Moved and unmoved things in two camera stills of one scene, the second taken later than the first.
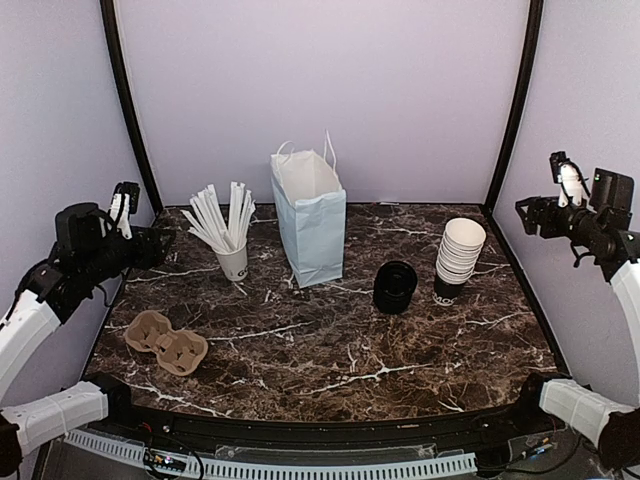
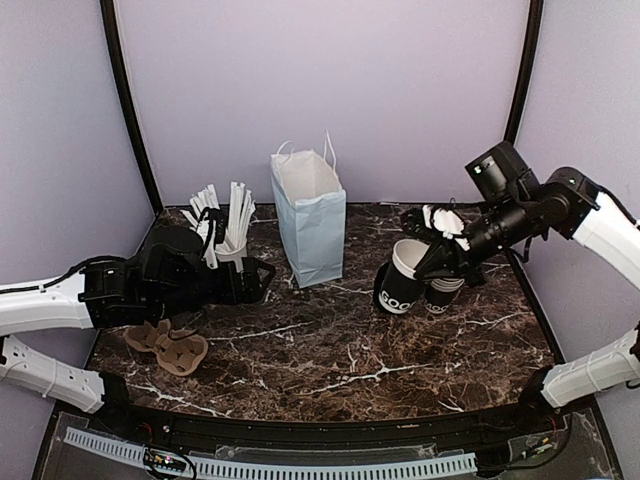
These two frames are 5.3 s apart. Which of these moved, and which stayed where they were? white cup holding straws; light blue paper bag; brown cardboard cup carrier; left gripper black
Moved: left gripper black
Stayed: light blue paper bag; white cup holding straws; brown cardboard cup carrier
